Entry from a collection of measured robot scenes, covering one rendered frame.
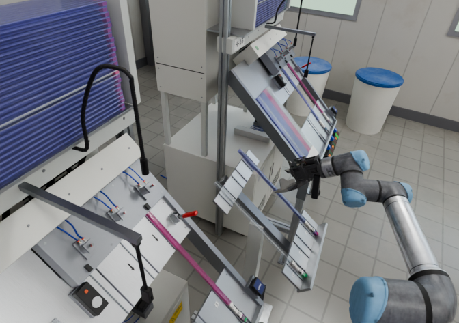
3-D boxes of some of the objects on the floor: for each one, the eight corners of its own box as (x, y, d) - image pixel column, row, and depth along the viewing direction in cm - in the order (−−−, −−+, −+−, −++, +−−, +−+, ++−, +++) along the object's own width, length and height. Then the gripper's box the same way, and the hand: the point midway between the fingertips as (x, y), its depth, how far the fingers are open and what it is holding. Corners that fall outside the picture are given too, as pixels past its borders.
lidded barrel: (387, 122, 365) (406, 73, 330) (381, 141, 332) (401, 89, 297) (346, 111, 383) (360, 63, 348) (337, 128, 349) (351, 77, 314)
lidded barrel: (326, 105, 392) (337, 61, 359) (314, 122, 358) (324, 75, 325) (290, 96, 410) (298, 53, 377) (276, 111, 375) (283, 65, 342)
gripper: (323, 143, 123) (279, 155, 135) (313, 173, 108) (264, 183, 120) (332, 161, 126) (288, 171, 138) (322, 192, 111) (274, 200, 123)
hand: (280, 182), depth 130 cm, fingers open, 14 cm apart
